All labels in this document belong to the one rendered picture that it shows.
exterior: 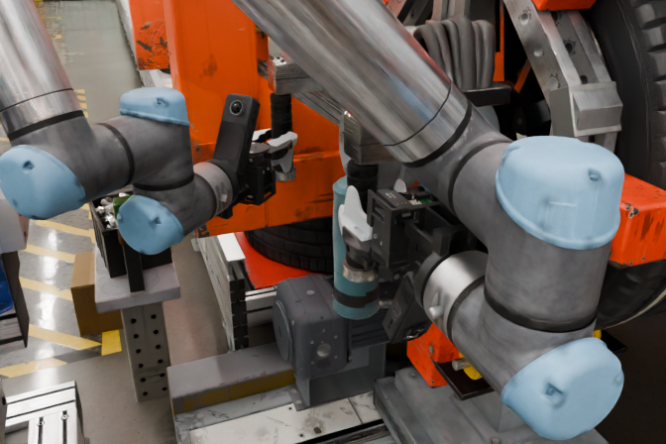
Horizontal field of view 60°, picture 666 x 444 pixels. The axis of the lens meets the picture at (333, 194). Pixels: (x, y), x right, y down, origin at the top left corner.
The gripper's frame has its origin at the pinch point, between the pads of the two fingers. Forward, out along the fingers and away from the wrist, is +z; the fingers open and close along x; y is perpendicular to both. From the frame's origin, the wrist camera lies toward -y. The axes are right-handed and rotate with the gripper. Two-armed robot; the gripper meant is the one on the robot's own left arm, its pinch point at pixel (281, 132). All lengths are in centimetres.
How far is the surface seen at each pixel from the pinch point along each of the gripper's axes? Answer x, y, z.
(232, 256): -30, 44, 25
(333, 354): 4, 53, 11
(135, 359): -49, 69, 6
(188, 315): -62, 83, 43
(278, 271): -26, 56, 41
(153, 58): -159, 25, 150
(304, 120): -10.6, 7.0, 29.1
